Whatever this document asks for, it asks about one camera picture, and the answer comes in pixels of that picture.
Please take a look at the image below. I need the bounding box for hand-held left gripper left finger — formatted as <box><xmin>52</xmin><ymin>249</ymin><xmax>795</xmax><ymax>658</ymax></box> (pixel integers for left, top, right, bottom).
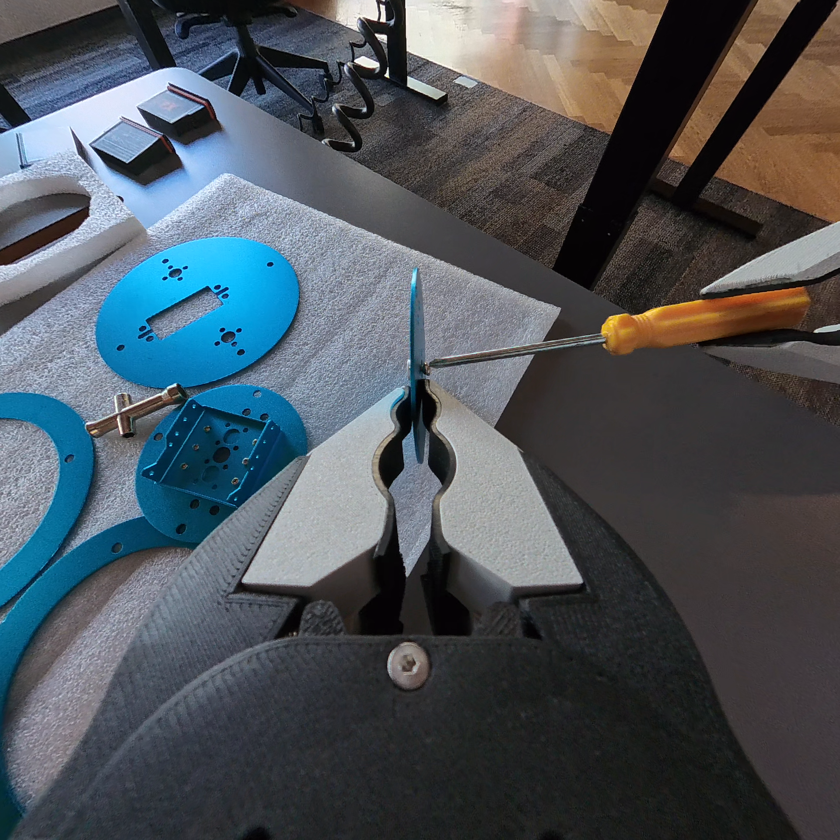
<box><xmin>245</xmin><ymin>385</ymin><xmax>418</xmax><ymax>618</ymax></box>

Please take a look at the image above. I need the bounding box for black star stand base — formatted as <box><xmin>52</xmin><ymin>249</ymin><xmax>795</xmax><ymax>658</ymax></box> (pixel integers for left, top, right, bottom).
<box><xmin>168</xmin><ymin>0</ymin><xmax>332</xmax><ymax>132</ymax></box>

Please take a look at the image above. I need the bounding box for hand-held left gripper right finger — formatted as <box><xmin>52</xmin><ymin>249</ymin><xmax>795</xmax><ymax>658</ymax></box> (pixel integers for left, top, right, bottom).
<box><xmin>423</xmin><ymin>385</ymin><xmax>585</xmax><ymax>618</ymax></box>

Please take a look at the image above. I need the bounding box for grey desk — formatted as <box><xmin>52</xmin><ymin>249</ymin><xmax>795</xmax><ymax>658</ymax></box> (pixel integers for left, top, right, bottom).
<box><xmin>0</xmin><ymin>66</ymin><xmax>840</xmax><ymax>840</ymax></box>

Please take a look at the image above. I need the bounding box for black flat device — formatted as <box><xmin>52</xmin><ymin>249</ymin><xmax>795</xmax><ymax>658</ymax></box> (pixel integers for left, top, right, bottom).
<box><xmin>87</xmin><ymin>116</ymin><xmax>182</xmax><ymax>183</ymax></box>
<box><xmin>137</xmin><ymin>84</ymin><xmax>219</xmax><ymax>144</ymax></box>

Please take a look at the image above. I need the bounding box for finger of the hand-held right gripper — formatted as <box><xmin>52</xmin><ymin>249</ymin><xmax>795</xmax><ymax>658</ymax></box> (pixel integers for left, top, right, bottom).
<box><xmin>699</xmin><ymin>221</ymin><xmax>840</xmax><ymax>300</ymax></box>
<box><xmin>693</xmin><ymin>326</ymin><xmax>840</xmax><ymax>387</ymax></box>

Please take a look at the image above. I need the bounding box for black coiled cable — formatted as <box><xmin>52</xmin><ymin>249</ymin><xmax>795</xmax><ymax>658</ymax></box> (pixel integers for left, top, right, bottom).
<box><xmin>298</xmin><ymin>0</ymin><xmax>395</xmax><ymax>156</ymax></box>

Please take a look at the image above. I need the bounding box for small blue round plate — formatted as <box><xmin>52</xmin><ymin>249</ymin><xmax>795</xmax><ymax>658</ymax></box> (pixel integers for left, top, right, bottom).
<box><xmin>403</xmin><ymin>267</ymin><xmax>437</xmax><ymax>464</ymax></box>

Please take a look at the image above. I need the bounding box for yellow handled screwdriver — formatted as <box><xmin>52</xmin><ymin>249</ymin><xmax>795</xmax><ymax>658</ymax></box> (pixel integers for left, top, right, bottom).
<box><xmin>426</xmin><ymin>285</ymin><xmax>813</xmax><ymax>372</ymax></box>

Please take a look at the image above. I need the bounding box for white foam frame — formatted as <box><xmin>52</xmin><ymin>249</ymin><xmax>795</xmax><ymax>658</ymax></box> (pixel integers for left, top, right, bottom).
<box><xmin>0</xmin><ymin>149</ymin><xmax>148</xmax><ymax>312</ymax></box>

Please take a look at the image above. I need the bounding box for black desk leg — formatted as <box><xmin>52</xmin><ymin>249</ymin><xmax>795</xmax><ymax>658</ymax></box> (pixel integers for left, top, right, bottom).
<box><xmin>553</xmin><ymin>0</ymin><xmax>760</xmax><ymax>291</ymax></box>
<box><xmin>649</xmin><ymin>0</ymin><xmax>840</xmax><ymax>238</ymax></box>
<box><xmin>352</xmin><ymin>0</ymin><xmax>451</xmax><ymax>107</ymax></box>

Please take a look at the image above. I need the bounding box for blue metal ring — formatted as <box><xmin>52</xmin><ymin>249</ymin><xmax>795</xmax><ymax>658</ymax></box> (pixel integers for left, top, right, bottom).
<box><xmin>0</xmin><ymin>515</ymin><xmax>200</xmax><ymax>817</ymax></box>
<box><xmin>0</xmin><ymin>392</ymin><xmax>98</xmax><ymax>609</ymax></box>

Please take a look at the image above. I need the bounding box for blue disc with bracket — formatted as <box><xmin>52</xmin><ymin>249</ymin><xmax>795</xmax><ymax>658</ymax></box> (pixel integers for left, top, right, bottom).
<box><xmin>134</xmin><ymin>384</ymin><xmax>311</xmax><ymax>547</ymax></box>

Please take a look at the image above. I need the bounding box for white foam sheet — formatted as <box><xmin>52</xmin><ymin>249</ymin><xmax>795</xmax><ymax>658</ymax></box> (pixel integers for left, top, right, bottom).
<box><xmin>0</xmin><ymin>174</ymin><xmax>563</xmax><ymax>815</ymax></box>

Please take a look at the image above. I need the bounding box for large blue round plate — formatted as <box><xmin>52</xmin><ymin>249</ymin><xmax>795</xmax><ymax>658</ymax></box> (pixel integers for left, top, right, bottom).
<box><xmin>95</xmin><ymin>237</ymin><xmax>301</xmax><ymax>391</ymax></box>

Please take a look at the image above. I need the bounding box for metal cross wrench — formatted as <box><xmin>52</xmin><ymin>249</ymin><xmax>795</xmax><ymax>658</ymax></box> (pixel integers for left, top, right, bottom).
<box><xmin>83</xmin><ymin>381</ymin><xmax>189</xmax><ymax>441</ymax></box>

